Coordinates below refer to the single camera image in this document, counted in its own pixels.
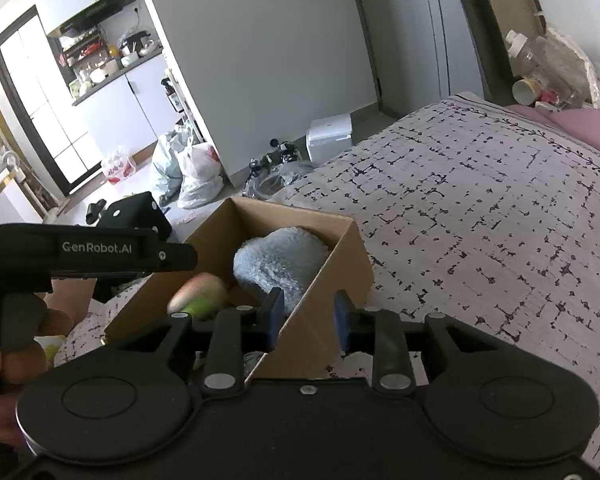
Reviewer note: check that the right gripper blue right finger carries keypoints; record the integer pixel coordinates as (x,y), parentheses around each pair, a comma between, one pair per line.
(343,308)

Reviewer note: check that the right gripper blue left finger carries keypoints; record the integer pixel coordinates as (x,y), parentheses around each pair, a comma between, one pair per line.
(273,316)

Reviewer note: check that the fluffy grey-blue plush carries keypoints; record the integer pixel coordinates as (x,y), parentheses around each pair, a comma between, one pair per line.
(288,258)

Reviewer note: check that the plush burger toy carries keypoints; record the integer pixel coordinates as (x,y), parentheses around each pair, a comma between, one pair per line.
(202,296)

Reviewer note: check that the person's left hand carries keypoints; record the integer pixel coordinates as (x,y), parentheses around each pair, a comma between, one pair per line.
(64,308)

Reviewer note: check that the cardboard box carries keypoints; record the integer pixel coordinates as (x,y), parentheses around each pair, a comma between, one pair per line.
(307,343)

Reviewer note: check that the clear plastic bag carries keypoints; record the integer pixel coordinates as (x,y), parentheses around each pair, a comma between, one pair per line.
(265,180)

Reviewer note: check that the red white plastic bag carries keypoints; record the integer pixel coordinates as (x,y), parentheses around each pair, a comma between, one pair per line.
(117,167)

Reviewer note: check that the white storage box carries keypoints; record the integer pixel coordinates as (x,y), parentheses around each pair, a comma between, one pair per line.
(328,137)

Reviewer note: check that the grey blue plastic bag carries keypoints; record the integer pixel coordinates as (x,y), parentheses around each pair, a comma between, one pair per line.
(168,174)

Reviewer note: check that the grey patterned bed cover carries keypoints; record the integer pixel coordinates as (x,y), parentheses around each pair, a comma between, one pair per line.
(477,212)

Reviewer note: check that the paper cup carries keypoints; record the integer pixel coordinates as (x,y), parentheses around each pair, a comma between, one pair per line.
(527,91)

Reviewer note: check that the pink pillow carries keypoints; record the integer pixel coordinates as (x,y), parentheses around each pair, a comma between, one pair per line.
(582,124)

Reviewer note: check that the clear plastic bottle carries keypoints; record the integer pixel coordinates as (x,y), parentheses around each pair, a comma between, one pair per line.
(530,57)

